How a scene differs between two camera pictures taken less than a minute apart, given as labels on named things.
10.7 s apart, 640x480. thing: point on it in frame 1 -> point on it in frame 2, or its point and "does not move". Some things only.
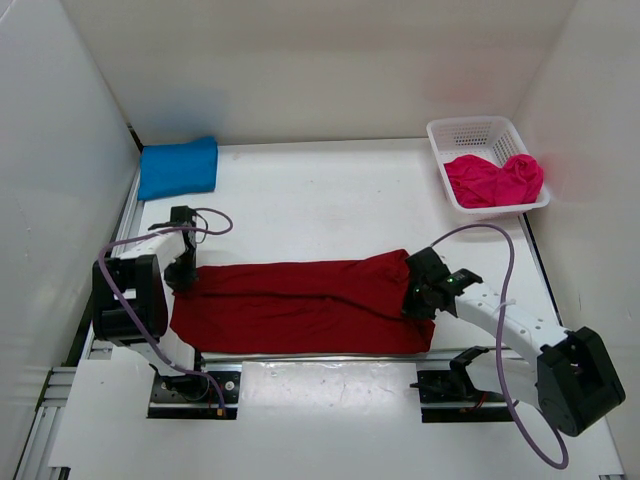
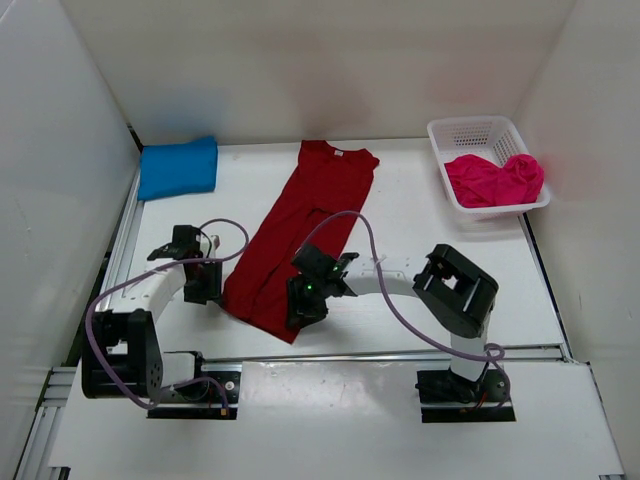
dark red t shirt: [341, 304] -> [323, 180]
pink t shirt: [477, 182] does not move
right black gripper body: [417, 298] -> [301, 310]
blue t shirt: [168, 170] does not move
